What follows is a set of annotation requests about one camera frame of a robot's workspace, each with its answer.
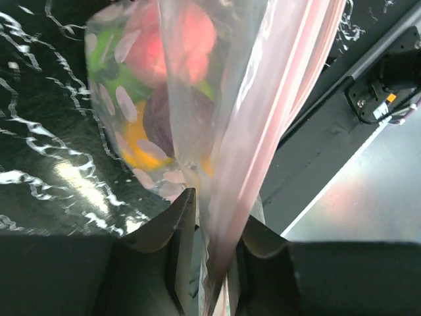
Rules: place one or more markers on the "pink peach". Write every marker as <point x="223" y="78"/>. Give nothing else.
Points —
<point x="187" y="48"/>

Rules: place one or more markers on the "red onion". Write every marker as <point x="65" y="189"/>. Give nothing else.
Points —
<point x="179" y="123"/>

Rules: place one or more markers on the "yellow green mango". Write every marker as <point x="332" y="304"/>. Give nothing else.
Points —
<point x="142" y="153"/>

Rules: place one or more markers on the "green striped ball fruit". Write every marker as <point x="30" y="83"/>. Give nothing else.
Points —
<point x="102" y="67"/>

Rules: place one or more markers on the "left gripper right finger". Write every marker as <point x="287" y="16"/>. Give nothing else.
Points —
<point x="279" y="277"/>

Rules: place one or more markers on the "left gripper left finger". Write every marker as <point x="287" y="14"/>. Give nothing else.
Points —
<point x="146" y="272"/>

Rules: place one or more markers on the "pink dotted zip bag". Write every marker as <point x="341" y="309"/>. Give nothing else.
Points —
<point x="265" y="62"/>

